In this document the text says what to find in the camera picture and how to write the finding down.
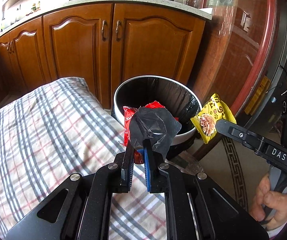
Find red snack bag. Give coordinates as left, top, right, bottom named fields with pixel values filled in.
left=123, top=101, right=182, bottom=159

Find yellow snack packet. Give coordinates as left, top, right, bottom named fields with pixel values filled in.
left=191, top=93, right=237, bottom=144

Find white round trash bin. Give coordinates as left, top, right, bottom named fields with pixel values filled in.
left=112, top=75, right=202, bottom=146

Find person's right hand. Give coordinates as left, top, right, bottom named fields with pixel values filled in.
left=249, top=174, right=287, bottom=230

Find plaid tablecloth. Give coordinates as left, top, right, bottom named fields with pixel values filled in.
left=0, top=76, right=168, bottom=240

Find wooden door with glass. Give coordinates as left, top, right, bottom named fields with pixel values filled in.
left=184, top=0, right=287, bottom=133

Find wooden lower cabinets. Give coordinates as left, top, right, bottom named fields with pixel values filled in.
left=0, top=2, right=206, bottom=108

